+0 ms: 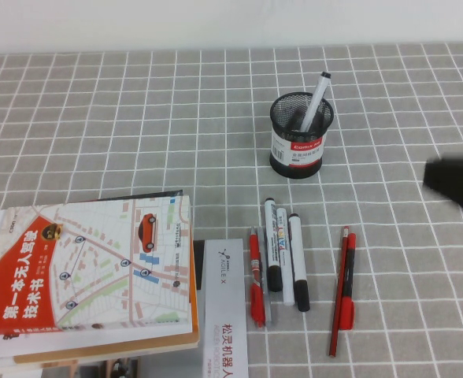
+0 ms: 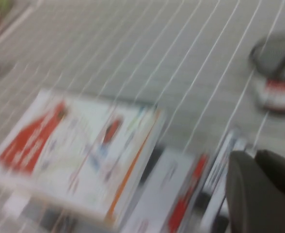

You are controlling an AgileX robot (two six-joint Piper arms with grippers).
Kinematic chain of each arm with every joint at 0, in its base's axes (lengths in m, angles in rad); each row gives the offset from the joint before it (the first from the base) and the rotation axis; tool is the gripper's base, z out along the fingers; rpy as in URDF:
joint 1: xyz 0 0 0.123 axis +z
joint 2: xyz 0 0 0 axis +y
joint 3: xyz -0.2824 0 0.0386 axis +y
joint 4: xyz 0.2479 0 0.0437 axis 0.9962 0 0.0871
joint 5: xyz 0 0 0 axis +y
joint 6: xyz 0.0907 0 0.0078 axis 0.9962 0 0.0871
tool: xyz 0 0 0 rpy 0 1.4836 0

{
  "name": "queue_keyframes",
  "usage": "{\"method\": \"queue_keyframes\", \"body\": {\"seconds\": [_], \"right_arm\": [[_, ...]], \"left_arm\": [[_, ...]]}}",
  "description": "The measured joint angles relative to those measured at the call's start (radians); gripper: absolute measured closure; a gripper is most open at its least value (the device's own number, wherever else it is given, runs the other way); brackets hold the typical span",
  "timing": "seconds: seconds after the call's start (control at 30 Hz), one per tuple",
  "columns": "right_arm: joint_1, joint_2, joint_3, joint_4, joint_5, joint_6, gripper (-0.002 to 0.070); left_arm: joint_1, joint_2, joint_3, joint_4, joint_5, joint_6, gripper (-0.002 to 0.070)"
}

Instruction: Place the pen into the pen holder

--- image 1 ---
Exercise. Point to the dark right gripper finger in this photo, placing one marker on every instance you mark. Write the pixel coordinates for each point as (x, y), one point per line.
(440, 177)

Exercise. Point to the white marker with barcode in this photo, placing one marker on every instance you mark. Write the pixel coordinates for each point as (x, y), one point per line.
(318, 98)

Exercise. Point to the black mesh pen holder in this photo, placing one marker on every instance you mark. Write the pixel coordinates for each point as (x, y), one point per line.
(302, 157)

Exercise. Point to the red and black pen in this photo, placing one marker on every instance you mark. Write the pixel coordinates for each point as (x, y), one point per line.
(347, 299)

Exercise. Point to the grey slim pen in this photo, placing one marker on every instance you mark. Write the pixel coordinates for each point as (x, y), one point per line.
(268, 311)

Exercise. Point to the red ballpoint pen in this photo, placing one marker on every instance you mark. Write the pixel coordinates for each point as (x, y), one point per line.
(256, 299)

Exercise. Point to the plain white marker black cap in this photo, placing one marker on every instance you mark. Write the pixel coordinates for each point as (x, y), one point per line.
(298, 256)

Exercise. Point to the red pencil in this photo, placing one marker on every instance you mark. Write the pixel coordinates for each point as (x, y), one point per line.
(338, 307)

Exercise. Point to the white paint marker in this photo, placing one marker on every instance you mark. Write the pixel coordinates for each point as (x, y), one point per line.
(286, 260)

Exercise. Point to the white marker printed black text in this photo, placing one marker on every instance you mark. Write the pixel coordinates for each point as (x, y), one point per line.
(272, 240)

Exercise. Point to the white Agilex brochure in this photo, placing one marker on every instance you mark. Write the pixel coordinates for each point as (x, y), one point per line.
(223, 315)

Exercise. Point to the grey grid tablecloth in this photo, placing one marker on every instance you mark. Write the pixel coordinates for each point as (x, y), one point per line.
(176, 118)

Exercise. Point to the book with orange cover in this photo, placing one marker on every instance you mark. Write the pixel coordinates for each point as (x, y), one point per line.
(137, 344)

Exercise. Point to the book with map cover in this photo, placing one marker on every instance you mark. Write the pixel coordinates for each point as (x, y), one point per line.
(97, 267)

